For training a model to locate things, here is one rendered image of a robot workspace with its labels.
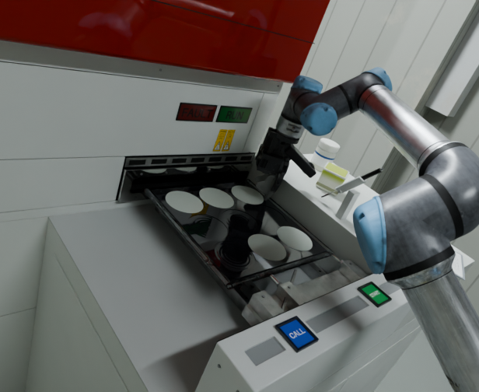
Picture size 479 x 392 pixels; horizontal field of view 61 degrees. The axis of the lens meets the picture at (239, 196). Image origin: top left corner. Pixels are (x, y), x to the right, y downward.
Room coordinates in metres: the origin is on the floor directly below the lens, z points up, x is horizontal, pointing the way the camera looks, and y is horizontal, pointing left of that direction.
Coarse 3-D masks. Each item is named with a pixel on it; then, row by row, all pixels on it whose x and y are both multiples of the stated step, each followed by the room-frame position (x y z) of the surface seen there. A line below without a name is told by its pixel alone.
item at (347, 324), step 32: (352, 288) 0.72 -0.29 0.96; (384, 288) 0.77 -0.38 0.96; (320, 320) 0.59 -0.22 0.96; (352, 320) 0.62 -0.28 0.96; (384, 320) 0.69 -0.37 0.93; (224, 352) 0.44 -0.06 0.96; (256, 352) 0.46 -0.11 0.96; (288, 352) 0.48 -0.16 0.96; (320, 352) 0.51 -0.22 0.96; (352, 352) 0.64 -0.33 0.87; (224, 384) 0.42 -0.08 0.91; (256, 384) 0.40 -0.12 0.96; (288, 384) 0.46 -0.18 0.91
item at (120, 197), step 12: (132, 168) 0.89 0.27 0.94; (144, 168) 0.91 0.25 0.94; (156, 168) 0.93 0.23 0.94; (168, 168) 0.96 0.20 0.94; (180, 168) 0.99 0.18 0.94; (192, 168) 1.02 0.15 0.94; (204, 168) 1.05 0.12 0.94; (216, 168) 1.09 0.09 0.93; (228, 168) 1.12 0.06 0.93; (240, 168) 1.16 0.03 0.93; (132, 180) 0.88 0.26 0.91; (120, 192) 0.87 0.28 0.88; (132, 192) 0.89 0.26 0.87; (144, 192) 0.92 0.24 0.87
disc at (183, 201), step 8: (176, 192) 0.93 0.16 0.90; (184, 192) 0.94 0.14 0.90; (168, 200) 0.88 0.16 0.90; (176, 200) 0.89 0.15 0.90; (184, 200) 0.91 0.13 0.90; (192, 200) 0.92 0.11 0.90; (200, 200) 0.94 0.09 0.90; (176, 208) 0.85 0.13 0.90; (184, 208) 0.87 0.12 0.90; (192, 208) 0.88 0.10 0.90; (200, 208) 0.90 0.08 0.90
